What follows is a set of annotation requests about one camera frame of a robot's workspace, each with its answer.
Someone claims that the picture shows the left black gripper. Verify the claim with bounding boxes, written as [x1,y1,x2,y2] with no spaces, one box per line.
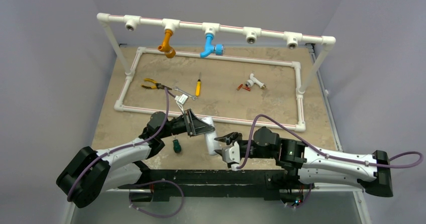
[158,109,214,139]

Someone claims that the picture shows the white remote control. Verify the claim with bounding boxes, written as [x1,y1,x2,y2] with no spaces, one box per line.
[201,117,221,156]

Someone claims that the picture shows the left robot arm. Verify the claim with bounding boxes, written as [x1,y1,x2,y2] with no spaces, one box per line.
[56,109,215,208]

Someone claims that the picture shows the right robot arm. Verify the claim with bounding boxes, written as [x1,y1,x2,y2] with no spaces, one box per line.
[214,127,393,197]

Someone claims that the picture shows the silver combination wrench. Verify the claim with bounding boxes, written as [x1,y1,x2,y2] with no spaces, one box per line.
[173,86,197,100]

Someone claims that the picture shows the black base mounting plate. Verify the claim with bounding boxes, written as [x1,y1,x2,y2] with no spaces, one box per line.
[120,170,314,202]

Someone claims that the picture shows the white plastic faucet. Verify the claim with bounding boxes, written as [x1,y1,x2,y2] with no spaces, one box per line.
[244,73,266,89]

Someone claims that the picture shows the orange plastic faucet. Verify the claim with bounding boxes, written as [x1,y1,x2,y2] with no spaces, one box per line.
[157,29,176,58]

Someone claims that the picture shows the blue plastic faucet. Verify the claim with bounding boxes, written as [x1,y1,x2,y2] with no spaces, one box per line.
[199,33,225,58]

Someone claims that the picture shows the aluminium extrusion rail frame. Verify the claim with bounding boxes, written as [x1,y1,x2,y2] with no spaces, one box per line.
[60,43,373,224]

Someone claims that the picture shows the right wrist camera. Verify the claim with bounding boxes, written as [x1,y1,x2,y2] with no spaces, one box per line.
[222,141,241,171]

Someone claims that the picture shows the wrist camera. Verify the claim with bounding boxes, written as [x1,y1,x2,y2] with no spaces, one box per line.
[222,141,241,171]
[174,94,188,113]

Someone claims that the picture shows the green handled screwdriver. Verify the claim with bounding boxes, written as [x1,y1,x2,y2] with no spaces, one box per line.
[172,135,182,154]

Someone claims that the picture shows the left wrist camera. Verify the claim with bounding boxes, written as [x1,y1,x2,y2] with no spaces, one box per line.
[174,94,188,113]

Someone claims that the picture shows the yellow handled screwdriver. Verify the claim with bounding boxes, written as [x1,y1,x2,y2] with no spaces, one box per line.
[195,72,201,97]

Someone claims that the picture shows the yellow handled pliers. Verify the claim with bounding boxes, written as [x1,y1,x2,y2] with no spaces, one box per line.
[141,78,172,90]

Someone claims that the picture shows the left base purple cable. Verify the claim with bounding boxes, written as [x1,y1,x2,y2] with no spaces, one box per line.
[128,179,186,219]

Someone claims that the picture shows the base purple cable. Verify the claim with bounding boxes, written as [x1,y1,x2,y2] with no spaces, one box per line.
[128,179,186,219]
[283,182,315,210]

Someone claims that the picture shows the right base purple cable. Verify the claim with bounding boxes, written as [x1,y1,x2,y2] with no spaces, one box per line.
[283,182,315,210]

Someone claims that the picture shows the white PVC pipe frame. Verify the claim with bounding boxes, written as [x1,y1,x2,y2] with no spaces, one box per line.
[96,13,336,133]

